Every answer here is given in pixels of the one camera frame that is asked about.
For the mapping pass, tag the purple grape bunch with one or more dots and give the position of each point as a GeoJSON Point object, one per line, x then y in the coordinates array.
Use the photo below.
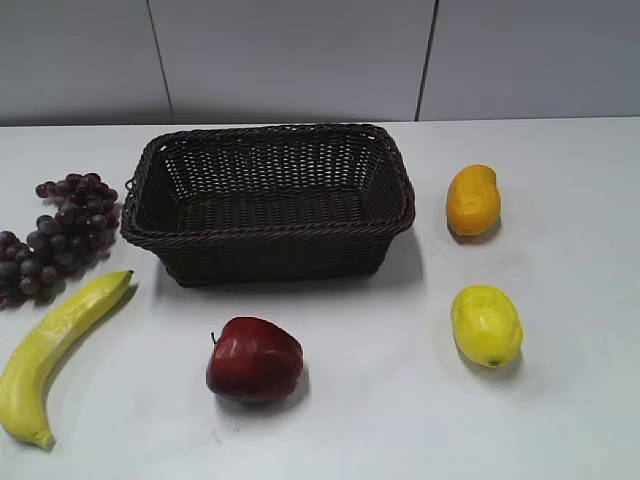
{"type": "Point", "coordinates": [63, 244]}

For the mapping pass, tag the black woven basket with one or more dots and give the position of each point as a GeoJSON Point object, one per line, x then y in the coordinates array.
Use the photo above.
{"type": "Point", "coordinates": [270, 203]}

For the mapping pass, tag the red apple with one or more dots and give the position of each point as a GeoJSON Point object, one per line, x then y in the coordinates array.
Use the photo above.
{"type": "Point", "coordinates": [254, 361]}

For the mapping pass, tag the orange mango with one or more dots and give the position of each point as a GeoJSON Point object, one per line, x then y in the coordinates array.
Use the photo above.
{"type": "Point", "coordinates": [473, 203]}

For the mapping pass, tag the yellow lemon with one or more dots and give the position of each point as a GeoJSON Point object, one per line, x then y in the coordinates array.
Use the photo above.
{"type": "Point", "coordinates": [486, 326]}

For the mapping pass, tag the yellow banana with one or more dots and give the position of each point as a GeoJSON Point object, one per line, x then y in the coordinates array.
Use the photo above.
{"type": "Point", "coordinates": [23, 381]}

